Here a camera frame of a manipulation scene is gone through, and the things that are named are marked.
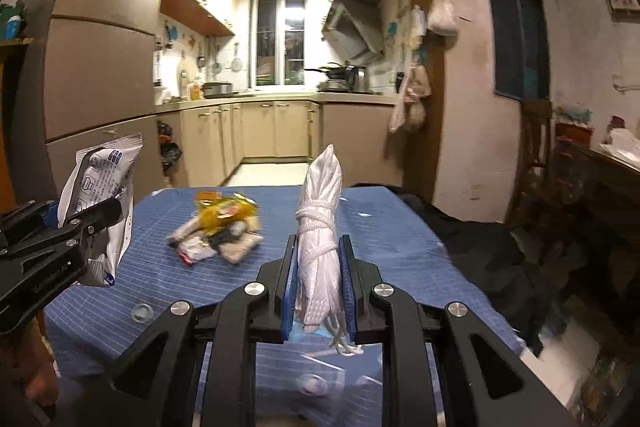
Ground steel kettle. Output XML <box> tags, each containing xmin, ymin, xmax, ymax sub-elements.
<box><xmin>345</xmin><ymin>64</ymin><xmax>369</xmax><ymax>92</ymax></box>

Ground hanging bundle of plastic bags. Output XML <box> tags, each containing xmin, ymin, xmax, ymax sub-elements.
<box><xmin>389</xmin><ymin>64</ymin><xmax>433</xmax><ymax>134</ymax></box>

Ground beige base kitchen cabinets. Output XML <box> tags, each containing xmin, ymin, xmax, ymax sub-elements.
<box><xmin>155</xmin><ymin>99</ymin><xmax>401</xmax><ymax>188</ymax></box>

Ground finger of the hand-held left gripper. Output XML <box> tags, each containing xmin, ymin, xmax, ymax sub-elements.
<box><xmin>0</xmin><ymin>201</ymin><xmax>64</xmax><ymax>242</ymax></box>
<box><xmin>0</xmin><ymin>196</ymin><xmax>124</xmax><ymax>268</ymax></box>

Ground metal pot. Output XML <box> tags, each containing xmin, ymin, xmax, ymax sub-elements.
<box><xmin>202</xmin><ymin>82</ymin><xmax>234</xmax><ymax>100</ymax></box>

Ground kitchen window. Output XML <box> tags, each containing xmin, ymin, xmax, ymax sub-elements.
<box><xmin>250</xmin><ymin>0</ymin><xmax>307</xmax><ymax>86</ymax></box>

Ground range hood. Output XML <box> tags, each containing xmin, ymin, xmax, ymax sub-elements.
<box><xmin>322</xmin><ymin>0</ymin><xmax>386</xmax><ymax>62</ymax></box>

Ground black hanging bags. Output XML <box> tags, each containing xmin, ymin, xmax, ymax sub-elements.
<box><xmin>157</xmin><ymin>121</ymin><xmax>184</xmax><ymax>174</ymax></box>

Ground dark wooden table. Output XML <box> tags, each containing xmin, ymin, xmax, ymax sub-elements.
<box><xmin>550</xmin><ymin>137</ymin><xmax>640</xmax><ymax>268</ymax></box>

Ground beige refrigerator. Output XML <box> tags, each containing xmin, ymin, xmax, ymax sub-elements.
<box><xmin>45</xmin><ymin>14</ymin><xmax>158</xmax><ymax>202</ymax></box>

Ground blue checkered tablecloth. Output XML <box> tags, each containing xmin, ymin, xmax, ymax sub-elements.
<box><xmin>42</xmin><ymin>184</ymin><xmax>526</xmax><ymax>427</ymax></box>

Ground yellow snack wrapper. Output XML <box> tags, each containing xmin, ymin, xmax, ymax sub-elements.
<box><xmin>196</xmin><ymin>192</ymin><xmax>259</xmax><ymax>238</ymax></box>

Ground beige packet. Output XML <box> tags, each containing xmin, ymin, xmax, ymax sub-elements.
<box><xmin>220</xmin><ymin>219</ymin><xmax>264</xmax><ymax>266</ymax></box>

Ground black jacket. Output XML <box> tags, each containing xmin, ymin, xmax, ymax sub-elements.
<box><xmin>350</xmin><ymin>182</ymin><xmax>551</xmax><ymax>358</ymax></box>

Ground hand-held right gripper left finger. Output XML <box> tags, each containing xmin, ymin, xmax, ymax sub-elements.
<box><xmin>55</xmin><ymin>233</ymin><xmax>301</xmax><ymax>427</ymax></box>

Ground black frying pan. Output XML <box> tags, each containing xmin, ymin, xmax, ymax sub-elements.
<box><xmin>305</xmin><ymin>63</ymin><xmax>351</xmax><ymax>82</ymax></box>

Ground white packet with red mark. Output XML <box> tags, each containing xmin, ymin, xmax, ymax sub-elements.
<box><xmin>166</xmin><ymin>224</ymin><xmax>221</xmax><ymax>265</ymax></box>

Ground white plastic bag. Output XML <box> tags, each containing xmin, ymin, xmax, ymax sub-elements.
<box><xmin>427</xmin><ymin>1</ymin><xmax>459</xmax><ymax>36</ymax></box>

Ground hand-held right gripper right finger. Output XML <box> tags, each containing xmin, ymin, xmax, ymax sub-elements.
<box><xmin>339</xmin><ymin>234</ymin><xmax>587</xmax><ymax>427</ymax></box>

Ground dark window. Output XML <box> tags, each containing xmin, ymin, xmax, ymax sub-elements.
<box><xmin>475</xmin><ymin>0</ymin><xmax>551</xmax><ymax>101</ymax></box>

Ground white printed plastic packet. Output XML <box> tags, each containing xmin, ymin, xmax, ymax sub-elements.
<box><xmin>59</xmin><ymin>133</ymin><xmax>144</xmax><ymax>289</ymax></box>

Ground wooden chair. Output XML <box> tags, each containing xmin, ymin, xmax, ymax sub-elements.
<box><xmin>505</xmin><ymin>99</ymin><xmax>557</xmax><ymax>228</ymax></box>

